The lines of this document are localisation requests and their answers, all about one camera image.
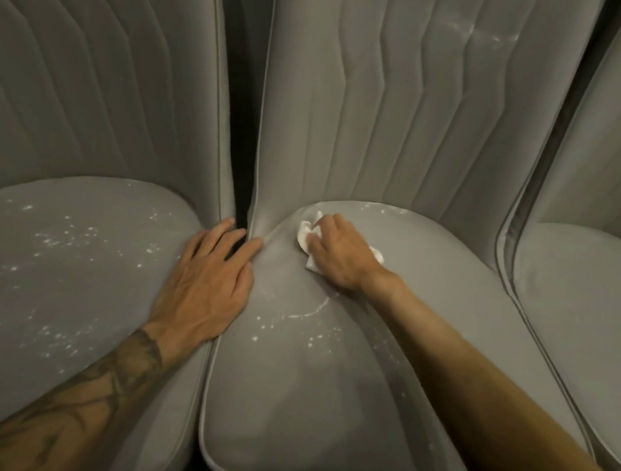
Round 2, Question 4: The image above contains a white cleaning cloth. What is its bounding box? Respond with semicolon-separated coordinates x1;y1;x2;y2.
293;208;390;278

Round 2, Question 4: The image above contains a person's right forearm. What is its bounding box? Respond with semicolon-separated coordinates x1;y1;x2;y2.
356;272;621;471

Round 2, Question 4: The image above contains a grey padded chair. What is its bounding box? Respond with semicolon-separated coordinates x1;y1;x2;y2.
479;0;621;471
0;0;255;471
195;0;621;471

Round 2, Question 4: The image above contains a person's left hand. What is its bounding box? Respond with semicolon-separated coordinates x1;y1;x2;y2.
139;211;266;373

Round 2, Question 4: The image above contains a person's right hand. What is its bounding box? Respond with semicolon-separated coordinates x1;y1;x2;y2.
303;210;409;305

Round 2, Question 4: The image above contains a person's left forearm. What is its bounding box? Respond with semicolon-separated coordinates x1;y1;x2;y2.
0;315;191;471

